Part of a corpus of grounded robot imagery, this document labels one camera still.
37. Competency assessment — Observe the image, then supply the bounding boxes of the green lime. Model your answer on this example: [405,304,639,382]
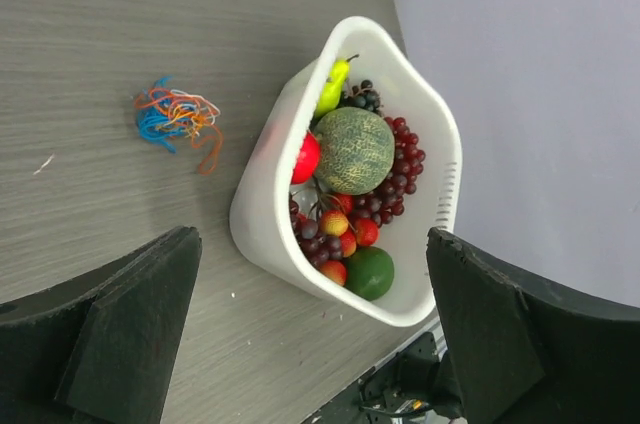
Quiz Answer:
[345,246,395,301]

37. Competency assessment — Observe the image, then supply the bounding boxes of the red yellow lychee fruit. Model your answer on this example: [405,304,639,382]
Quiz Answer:
[319,209,349,237]

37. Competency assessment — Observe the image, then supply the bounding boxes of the yellow green pear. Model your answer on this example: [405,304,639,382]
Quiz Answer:
[314,54,359,119]

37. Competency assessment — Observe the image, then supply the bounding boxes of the white plastic fruit basket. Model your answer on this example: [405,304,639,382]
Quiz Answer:
[229,16,463,327]

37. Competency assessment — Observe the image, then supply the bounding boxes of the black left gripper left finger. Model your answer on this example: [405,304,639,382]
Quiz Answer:
[1,226,202,423]

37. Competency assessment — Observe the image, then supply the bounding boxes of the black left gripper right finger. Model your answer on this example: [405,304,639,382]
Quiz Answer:
[426,228,639,423]

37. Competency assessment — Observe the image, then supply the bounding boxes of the orange cable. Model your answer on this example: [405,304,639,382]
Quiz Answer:
[133,87,224,176]

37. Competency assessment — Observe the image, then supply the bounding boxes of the red strawberry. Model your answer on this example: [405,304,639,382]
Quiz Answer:
[354,218,379,247]

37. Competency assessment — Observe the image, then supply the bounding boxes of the dark purple grape bunch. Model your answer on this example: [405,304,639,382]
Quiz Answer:
[289,196,343,269]

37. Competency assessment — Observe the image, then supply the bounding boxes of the black grape bunch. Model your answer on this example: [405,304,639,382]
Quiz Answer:
[339,79,382,116]

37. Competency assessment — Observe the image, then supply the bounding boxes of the red apple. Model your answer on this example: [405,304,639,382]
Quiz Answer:
[291,132,321,185]

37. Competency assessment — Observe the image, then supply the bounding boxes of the green netted melon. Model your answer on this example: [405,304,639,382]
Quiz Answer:
[313,107,395,195]

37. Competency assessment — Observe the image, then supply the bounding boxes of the red grape bunch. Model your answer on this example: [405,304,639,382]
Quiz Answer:
[348,117,426,228]

